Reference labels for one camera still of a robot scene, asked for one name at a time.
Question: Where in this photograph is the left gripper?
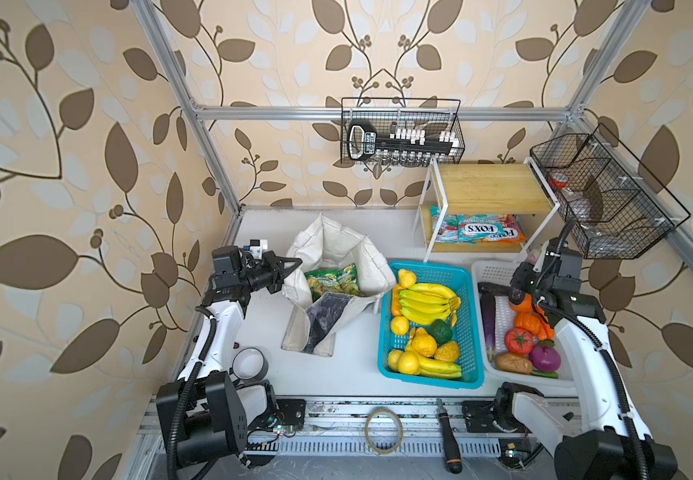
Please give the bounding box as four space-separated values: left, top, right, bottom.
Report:
235 252 300 295

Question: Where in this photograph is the cream canvas tote bag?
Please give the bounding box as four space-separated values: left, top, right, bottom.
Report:
282 215 397 357

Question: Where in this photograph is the green snack bag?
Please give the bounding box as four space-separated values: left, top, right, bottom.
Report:
304 263 361 302

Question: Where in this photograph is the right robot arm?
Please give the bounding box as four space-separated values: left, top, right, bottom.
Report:
493 236 678 479

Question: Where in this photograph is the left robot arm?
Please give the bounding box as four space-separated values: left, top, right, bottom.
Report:
156 245 302 479

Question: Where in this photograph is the Fox's candy bag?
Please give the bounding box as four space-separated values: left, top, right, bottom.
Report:
435 214 526 245

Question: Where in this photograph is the orange pumpkin toy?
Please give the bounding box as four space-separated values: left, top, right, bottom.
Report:
514 312 543 336

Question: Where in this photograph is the white plastic basket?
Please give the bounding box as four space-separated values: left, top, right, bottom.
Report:
471 260 575 395

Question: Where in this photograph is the red tomato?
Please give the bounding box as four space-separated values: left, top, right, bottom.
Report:
504 327 534 356

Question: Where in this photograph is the purple onion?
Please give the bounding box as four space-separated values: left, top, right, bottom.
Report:
528 345 561 373

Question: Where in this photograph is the brown potato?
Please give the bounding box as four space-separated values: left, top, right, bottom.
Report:
495 352 533 375

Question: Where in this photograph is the black tape roll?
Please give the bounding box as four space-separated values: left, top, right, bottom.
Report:
230 347 268 382

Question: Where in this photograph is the plastic bottle red cap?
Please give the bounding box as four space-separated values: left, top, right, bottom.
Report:
549 172 591 221

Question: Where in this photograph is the teal plastic basket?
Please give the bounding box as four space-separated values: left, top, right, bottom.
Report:
377 261 485 389

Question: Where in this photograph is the white wooden two-tier shelf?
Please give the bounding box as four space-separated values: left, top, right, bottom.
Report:
412 158 560 262

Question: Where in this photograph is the green bell pepper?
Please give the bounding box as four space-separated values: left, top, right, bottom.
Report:
426 319 453 346

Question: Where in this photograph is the yellow pear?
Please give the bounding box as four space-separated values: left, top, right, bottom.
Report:
397 269 417 289

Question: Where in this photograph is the banana bunch upper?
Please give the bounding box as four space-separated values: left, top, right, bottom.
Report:
390 284 462 326

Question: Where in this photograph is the small yellow lemon left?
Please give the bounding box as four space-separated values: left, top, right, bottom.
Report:
389 316 410 336

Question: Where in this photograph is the yellow textured fruit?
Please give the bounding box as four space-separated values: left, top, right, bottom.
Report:
409 333 437 358

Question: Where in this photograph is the banana lower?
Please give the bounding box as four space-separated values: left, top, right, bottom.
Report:
405 348 462 380

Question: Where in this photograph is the yellow lemon bottom left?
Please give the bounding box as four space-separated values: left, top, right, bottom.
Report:
387 350 421 376

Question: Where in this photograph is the black socket tool set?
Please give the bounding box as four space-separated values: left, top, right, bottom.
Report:
340 119 465 167

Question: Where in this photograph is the clear tape roll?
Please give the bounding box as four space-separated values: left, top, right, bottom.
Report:
363 407 404 455

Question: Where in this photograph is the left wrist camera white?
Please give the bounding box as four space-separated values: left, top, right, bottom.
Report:
244 239 268 258

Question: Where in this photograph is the black wire basket right wall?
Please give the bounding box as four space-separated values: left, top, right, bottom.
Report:
530 124 690 260

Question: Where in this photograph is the black wire basket wall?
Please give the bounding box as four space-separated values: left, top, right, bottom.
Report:
530 124 690 260
340 96 465 168

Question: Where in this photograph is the aluminium frame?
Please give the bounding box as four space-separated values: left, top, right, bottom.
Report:
146 1 693 479

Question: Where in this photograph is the black wire basket back wall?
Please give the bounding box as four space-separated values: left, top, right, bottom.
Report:
340 96 465 168

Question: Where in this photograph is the black handled screwdriver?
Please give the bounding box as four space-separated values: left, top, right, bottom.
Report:
436 398 463 474

